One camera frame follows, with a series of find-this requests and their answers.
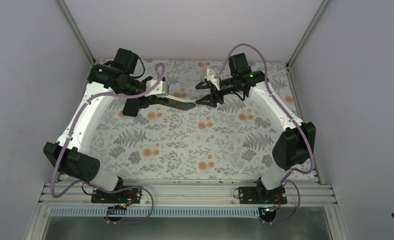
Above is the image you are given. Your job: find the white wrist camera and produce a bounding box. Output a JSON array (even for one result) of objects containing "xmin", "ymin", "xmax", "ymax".
[
  {"xmin": 205, "ymin": 68, "xmax": 220, "ymax": 91},
  {"xmin": 145, "ymin": 79, "xmax": 169, "ymax": 98}
]

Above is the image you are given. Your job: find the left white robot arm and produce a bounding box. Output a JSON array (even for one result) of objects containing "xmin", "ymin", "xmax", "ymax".
[{"xmin": 43, "ymin": 48, "xmax": 167, "ymax": 203}]

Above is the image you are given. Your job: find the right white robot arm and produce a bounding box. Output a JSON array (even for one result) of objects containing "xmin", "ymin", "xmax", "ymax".
[{"xmin": 195, "ymin": 53, "xmax": 316, "ymax": 204}]

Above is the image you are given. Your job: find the floral patterned table mat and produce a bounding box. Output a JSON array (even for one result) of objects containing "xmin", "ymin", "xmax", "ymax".
[{"xmin": 82, "ymin": 58, "xmax": 317, "ymax": 181}]

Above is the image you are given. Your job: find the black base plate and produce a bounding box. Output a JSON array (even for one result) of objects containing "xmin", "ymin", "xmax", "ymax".
[
  {"xmin": 91, "ymin": 188, "xmax": 142, "ymax": 205},
  {"xmin": 237, "ymin": 186, "xmax": 288, "ymax": 205}
]

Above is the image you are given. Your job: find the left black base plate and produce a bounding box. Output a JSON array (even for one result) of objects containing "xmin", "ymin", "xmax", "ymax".
[{"xmin": 91, "ymin": 188, "xmax": 142, "ymax": 205}]

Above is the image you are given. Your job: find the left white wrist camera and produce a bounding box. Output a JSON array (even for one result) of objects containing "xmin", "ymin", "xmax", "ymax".
[{"xmin": 145, "ymin": 79, "xmax": 169, "ymax": 98}]

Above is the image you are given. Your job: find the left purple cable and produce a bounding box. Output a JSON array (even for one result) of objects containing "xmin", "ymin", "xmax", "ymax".
[{"xmin": 50, "ymin": 62, "xmax": 167, "ymax": 225}]

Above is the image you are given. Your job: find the black phone on table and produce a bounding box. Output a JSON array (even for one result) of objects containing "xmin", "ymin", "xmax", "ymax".
[{"xmin": 122, "ymin": 98, "xmax": 140, "ymax": 117}]

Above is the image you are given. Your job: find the purple cable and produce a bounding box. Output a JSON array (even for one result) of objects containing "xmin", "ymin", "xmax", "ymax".
[
  {"xmin": 218, "ymin": 43, "xmax": 316, "ymax": 225},
  {"xmin": 50, "ymin": 62, "xmax": 167, "ymax": 225}
]

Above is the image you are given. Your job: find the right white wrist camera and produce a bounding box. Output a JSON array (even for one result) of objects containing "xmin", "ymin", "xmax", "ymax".
[{"xmin": 205, "ymin": 68, "xmax": 220, "ymax": 91}]

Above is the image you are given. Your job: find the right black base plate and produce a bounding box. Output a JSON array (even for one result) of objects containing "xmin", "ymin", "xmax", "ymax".
[{"xmin": 237, "ymin": 186, "xmax": 288, "ymax": 205}]

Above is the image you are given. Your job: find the black phone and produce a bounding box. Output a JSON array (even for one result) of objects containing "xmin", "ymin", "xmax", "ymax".
[
  {"xmin": 164, "ymin": 94, "xmax": 197, "ymax": 111},
  {"xmin": 122, "ymin": 98, "xmax": 140, "ymax": 117}
]

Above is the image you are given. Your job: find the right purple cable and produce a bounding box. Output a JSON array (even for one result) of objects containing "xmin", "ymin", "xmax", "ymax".
[{"xmin": 218, "ymin": 43, "xmax": 316, "ymax": 225}]

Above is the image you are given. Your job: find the aluminium rail frame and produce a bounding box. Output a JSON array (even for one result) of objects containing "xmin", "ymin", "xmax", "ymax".
[{"xmin": 38, "ymin": 179, "xmax": 338, "ymax": 207}]

